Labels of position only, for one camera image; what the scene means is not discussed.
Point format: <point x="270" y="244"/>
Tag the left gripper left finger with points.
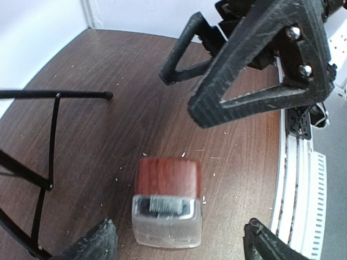
<point x="100" y="242"/>

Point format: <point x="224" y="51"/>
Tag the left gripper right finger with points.
<point x="260" y="243"/>

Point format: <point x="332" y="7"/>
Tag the left aluminium corner post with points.
<point x="88" y="13"/>

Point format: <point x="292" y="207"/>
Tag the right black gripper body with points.
<point x="257" y="29"/>

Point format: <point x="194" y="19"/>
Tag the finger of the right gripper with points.
<point x="211" y="39"/>
<point x="304" y="85"/>

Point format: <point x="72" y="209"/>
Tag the brown wooden metronome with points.
<point x="169" y="176"/>

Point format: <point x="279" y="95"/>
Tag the clear plastic metronome cover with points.
<point x="169" y="222"/>

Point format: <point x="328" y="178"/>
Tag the aluminium front rail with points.
<point x="307" y="173"/>

